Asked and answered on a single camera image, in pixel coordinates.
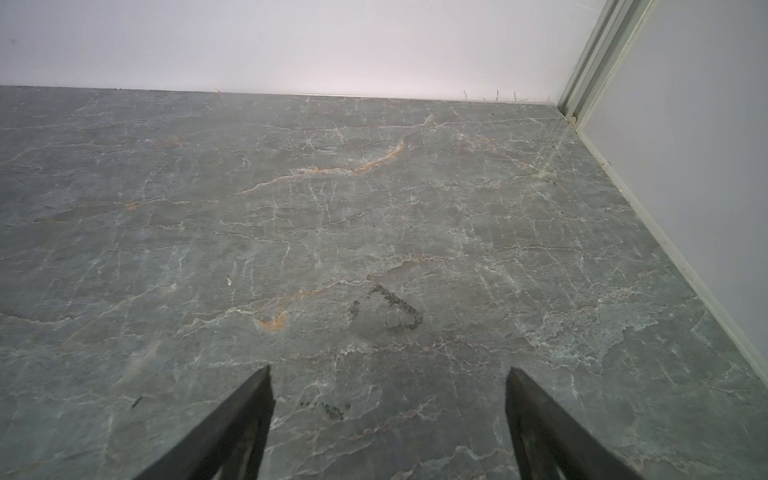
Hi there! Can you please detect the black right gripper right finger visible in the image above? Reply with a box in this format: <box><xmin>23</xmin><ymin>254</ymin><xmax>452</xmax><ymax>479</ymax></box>
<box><xmin>505</xmin><ymin>367</ymin><xmax>640</xmax><ymax>480</ymax></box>

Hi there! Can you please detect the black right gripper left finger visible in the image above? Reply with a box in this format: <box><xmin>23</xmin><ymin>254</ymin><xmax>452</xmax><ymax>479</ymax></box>
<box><xmin>138</xmin><ymin>366</ymin><xmax>275</xmax><ymax>480</ymax></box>

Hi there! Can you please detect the aluminium enclosure frame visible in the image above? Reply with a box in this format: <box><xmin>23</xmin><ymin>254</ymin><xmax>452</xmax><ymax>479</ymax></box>
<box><xmin>559</xmin><ymin>1</ymin><xmax>767</xmax><ymax>377</ymax></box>

